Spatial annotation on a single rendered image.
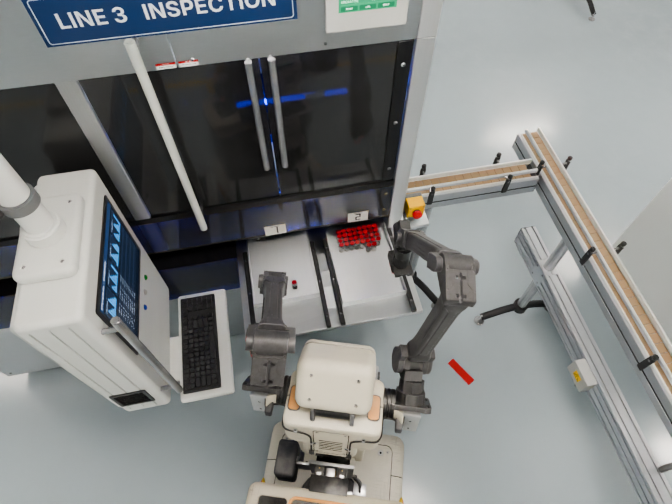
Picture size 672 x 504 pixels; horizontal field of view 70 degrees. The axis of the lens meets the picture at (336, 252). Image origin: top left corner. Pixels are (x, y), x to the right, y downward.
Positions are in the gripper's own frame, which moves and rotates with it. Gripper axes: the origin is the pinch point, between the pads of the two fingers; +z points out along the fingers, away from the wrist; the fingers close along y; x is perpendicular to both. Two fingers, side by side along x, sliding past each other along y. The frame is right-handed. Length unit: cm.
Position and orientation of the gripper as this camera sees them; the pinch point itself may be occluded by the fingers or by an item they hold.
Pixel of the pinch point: (397, 274)
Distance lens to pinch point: 176.4
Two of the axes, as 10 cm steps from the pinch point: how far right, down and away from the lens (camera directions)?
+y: -2.0, -8.4, 5.0
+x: -9.8, 1.7, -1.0
